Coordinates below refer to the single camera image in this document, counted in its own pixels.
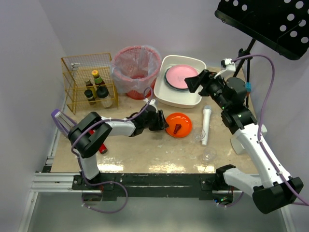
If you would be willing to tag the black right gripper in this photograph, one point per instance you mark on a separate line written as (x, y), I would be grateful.
(203, 82)

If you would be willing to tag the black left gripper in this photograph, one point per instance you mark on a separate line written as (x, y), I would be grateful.
(158, 120)

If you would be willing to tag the orange plate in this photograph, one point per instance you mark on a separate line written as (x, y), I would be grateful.
(179, 118)

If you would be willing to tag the pink plate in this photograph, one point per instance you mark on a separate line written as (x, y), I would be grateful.
(177, 73)

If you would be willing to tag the teal ornate plate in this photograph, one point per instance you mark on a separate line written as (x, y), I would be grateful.
(169, 84)

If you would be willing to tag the clear black-lidded shaker jar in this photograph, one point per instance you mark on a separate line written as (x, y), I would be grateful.
(104, 96)

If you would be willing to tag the green yellow-capped sauce bottle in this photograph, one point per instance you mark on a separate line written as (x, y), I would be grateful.
(98, 79)

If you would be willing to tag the dark spice jar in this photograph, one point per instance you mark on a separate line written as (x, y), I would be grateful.
(90, 97)

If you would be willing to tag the brown-lidded seasoning bottle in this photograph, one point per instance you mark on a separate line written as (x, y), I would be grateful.
(88, 84)

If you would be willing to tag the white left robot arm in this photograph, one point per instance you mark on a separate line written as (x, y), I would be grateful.
(85, 146)

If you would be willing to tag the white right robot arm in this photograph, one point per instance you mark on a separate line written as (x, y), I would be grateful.
(275, 188)

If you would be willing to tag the dark red meat piece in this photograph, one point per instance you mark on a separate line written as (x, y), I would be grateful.
(177, 128)

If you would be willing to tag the white rectangular basin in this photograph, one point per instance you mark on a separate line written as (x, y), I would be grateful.
(170, 95)

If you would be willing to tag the white microphone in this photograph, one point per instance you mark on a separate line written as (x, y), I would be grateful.
(207, 110)

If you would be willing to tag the clear glass cup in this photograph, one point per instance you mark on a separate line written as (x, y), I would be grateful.
(198, 134)

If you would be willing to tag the toy block stack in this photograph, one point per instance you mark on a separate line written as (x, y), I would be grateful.
(248, 87)

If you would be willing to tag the clear glass bowl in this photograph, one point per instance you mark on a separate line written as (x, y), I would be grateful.
(209, 154)

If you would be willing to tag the red mesh waste basket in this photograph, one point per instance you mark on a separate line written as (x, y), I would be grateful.
(137, 70)

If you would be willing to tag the clear plastic bin liner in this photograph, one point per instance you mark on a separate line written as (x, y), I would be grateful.
(130, 72)

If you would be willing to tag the red glitter microphone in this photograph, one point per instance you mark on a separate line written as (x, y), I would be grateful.
(103, 149)

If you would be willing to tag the black music stand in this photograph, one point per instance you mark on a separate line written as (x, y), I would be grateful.
(282, 25)

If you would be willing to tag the gold wire rack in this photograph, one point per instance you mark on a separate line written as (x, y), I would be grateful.
(77, 69)

